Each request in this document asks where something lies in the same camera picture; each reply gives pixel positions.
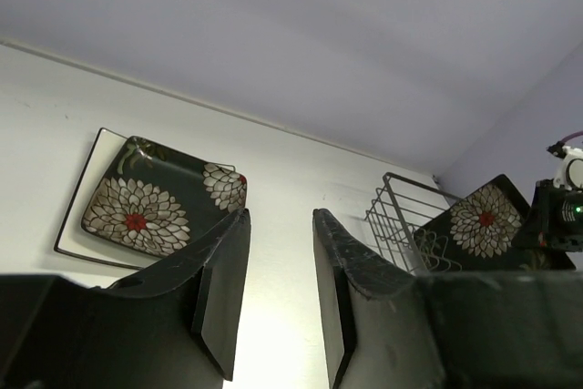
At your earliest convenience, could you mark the metal wire dish rack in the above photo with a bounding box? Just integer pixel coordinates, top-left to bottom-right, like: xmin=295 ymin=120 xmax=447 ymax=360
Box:
xmin=365 ymin=172 xmax=462 ymax=275

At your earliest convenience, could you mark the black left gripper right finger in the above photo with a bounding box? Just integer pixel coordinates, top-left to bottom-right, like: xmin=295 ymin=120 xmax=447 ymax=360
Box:
xmin=312 ymin=209 xmax=582 ymax=388

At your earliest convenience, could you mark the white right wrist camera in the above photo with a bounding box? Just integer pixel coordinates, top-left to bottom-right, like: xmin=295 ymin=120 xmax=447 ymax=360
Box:
xmin=547 ymin=141 xmax=583 ymax=190

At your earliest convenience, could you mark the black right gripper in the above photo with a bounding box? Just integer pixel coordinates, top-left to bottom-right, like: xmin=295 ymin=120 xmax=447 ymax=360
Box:
xmin=512 ymin=179 xmax=582 ymax=252

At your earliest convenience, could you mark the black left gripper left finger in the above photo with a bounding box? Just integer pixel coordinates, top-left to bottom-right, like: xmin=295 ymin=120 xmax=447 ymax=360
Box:
xmin=1 ymin=209 xmax=251 ymax=388

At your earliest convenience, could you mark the black floral square plate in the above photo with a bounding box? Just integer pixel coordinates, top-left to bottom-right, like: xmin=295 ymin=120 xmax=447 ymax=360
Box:
xmin=81 ymin=136 xmax=248 ymax=258

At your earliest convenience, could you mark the white square plate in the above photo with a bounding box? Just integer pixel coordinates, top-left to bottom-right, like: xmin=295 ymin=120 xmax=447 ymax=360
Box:
xmin=54 ymin=128 xmax=160 ymax=270

